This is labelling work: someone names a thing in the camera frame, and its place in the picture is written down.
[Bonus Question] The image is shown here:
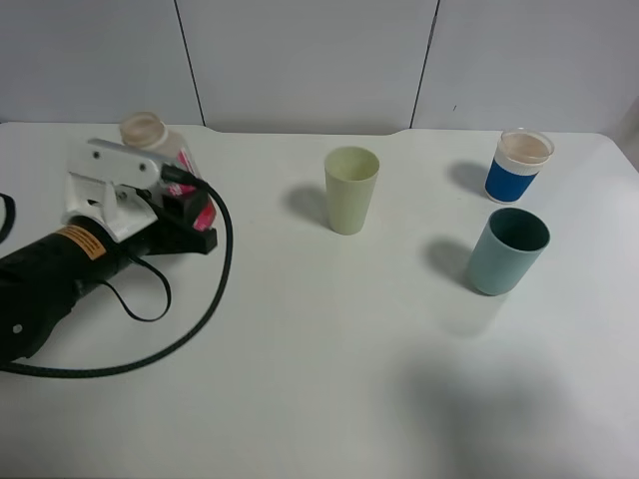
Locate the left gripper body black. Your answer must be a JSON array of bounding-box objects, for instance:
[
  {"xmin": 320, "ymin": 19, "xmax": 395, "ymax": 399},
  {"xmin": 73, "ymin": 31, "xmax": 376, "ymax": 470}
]
[{"xmin": 9, "ymin": 217, "xmax": 218, "ymax": 299}]

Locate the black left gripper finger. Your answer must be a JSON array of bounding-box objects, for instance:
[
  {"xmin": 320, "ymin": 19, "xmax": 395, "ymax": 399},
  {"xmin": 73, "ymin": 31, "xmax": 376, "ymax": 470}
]
[{"xmin": 162, "ymin": 190, "xmax": 208, "ymax": 231}]

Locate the plastic drink bottle pink label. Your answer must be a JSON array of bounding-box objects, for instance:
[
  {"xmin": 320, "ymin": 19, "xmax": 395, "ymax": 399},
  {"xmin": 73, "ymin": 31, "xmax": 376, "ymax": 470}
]
[{"xmin": 119, "ymin": 112, "xmax": 217, "ymax": 232}]

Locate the teal plastic cup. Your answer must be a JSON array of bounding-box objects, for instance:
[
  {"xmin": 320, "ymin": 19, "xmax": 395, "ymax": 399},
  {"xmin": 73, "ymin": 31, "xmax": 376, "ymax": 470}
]
[{"xmin": 467, "ymin": 208, "xmax": 550, "ymax": 295}]

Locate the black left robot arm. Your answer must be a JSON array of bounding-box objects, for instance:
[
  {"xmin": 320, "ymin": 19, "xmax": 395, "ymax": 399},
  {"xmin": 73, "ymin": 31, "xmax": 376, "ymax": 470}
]
[{"xmin": 1, "ymin": 190, "xmax": 218, "ymax": 366}]

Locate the pale green plastic cup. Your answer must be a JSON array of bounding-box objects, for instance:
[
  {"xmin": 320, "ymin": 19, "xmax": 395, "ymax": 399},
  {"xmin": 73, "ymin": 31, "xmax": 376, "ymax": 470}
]
[{"xmin": 324, "ymin": 146, "xmax": 380, "ymax": 236}]

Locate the blue sleeved paper cup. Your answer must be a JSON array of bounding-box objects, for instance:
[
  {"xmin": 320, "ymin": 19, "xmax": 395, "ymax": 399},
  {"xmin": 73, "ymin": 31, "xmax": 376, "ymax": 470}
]
[{"xmin": 484, "ymin": 128, "xmax": 555, "ymax": 204}]

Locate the thin black cable loop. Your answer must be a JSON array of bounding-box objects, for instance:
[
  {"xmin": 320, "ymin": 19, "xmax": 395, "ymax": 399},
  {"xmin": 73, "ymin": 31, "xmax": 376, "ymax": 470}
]
[{"xmin": 97, "ymin": 253, "xmax": 174, "ymax": 323}]

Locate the black braided cable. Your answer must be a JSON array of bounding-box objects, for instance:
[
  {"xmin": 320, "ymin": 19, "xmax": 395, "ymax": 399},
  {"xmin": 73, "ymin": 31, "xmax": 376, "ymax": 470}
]
[{"xmin": 0, "ymin": 164, "xmax": 235, "ymax": 380}]

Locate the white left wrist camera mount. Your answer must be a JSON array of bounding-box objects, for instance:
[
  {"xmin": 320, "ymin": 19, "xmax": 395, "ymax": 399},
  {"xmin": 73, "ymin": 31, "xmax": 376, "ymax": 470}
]
[{"xmin": 62, "ymin": 138, "xmax": 172, "ymax": 243}]

